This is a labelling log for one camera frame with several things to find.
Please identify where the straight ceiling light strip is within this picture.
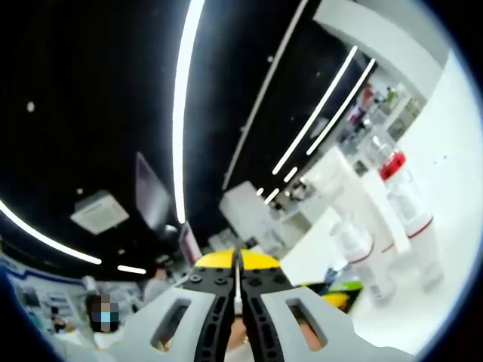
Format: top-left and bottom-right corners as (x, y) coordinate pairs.
(306, 58), (377, 155)
(272, 45), (358, 175)

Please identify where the red-capped skincare bottle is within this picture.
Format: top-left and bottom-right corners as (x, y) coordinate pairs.
(360, 130), (445, 292)

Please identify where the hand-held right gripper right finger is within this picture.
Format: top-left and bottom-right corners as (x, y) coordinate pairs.
(239, 247), (415, 362)

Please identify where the person's right hand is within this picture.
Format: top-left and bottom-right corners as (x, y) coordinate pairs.
(225, 315), (253, 362)

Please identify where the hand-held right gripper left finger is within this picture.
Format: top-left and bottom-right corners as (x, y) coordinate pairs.
(108, 247), (241, 362)

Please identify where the green skincare sachet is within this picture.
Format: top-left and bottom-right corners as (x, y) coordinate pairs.
(296, 279), (364, 302)

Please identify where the white skincare tube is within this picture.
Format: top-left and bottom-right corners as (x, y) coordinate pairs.
(304, 147), (411, 254)

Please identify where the computer monitor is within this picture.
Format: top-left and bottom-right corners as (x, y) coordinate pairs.
(178, 221), (204, 265)

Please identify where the large dark hanging screen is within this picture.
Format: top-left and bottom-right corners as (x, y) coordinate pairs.
(134, 152), (171, 232)

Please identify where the ceiling air conditioner unit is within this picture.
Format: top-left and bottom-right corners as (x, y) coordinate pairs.
(70, 190), (131, 235)

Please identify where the long curved ceiling light strip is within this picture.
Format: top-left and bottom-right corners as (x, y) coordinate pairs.
(172, 0), (208, 225)

